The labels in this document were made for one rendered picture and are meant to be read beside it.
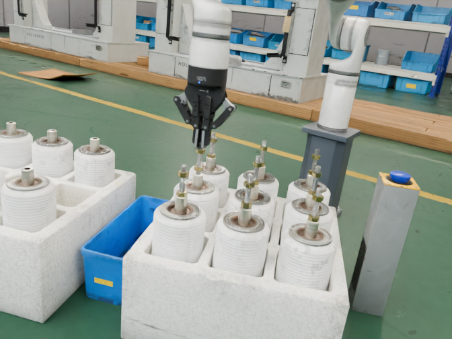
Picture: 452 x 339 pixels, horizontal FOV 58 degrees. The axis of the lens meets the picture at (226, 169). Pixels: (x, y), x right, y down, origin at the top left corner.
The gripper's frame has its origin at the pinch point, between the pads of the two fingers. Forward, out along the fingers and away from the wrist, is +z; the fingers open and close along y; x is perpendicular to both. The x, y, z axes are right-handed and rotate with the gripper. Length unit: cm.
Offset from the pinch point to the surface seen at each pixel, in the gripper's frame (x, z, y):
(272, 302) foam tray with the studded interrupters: -16.5, 20.4, 21.8
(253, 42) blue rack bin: 519, 5, -135
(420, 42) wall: 838, -22, 111
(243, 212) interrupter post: -11.0, 8.3, 13.3
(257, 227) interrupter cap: -10.6, 10.5, 16.2
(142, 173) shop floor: 55, 36, -44
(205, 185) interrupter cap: 1.3, 10.6, 1.4
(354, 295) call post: 9.9, 32.1, 36.3
